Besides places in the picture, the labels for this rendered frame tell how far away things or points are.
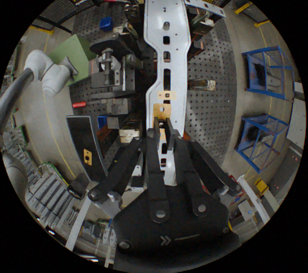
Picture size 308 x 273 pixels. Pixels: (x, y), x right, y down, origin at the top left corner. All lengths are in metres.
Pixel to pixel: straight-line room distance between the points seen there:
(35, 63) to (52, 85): 0.19
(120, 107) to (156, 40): 0.34
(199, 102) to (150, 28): 0.62
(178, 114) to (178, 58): 0.25
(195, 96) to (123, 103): 0.58
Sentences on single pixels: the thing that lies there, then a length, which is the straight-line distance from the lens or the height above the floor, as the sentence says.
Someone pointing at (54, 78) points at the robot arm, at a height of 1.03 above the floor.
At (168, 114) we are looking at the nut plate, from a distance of 0.21.
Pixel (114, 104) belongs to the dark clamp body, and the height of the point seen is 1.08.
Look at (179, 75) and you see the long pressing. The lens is 0.45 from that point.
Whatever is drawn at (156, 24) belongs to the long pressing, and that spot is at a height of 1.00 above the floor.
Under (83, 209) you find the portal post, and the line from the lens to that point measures 3.82.
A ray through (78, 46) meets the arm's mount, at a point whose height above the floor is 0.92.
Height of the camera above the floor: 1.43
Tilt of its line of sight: 72 degrees down
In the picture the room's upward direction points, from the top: 178 degrees counter-clockwise
